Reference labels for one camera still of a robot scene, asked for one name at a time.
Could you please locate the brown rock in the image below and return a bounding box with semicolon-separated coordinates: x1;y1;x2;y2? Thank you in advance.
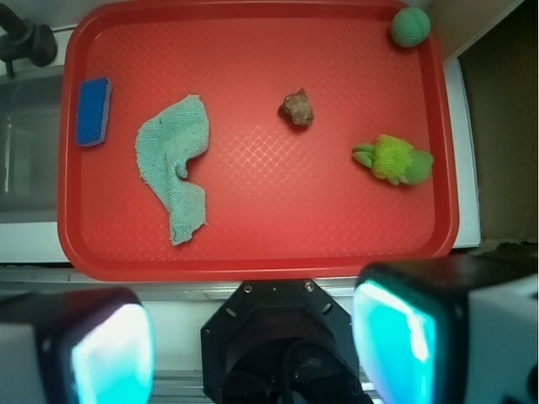
278;88;314;127

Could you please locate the green plush toy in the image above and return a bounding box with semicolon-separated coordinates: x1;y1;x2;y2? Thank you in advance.
352;134;434;186

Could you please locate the grey faucet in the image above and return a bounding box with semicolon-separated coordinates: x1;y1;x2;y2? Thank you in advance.
1;3;57;79

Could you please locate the teal knitted cloth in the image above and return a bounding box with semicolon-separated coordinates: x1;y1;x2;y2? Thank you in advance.
135;94;210;246

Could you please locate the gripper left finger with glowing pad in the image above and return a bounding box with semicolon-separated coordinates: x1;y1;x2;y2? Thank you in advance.
1;288;156;403

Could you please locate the grey sink basin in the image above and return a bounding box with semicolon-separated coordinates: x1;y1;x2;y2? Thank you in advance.
1;76;62;223

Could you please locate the red plastic tray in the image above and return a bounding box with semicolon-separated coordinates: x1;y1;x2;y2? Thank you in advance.
57;1;459;282

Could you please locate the blue sponge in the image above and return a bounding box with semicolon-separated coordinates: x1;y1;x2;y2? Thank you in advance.
76;77;112;147

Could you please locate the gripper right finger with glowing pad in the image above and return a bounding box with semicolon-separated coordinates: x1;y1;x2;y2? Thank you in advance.
352;253;538;403

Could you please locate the green dimpled ball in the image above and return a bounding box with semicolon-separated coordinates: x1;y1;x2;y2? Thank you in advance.
390;8;431;48

